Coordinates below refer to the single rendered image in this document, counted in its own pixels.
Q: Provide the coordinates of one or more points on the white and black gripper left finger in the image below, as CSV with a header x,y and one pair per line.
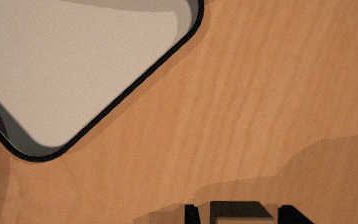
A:
x,y
191,214

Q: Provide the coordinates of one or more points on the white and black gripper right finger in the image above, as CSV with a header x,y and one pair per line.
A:
x,y
288,214

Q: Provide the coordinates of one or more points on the white tray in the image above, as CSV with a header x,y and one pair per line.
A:
x,y
62,62

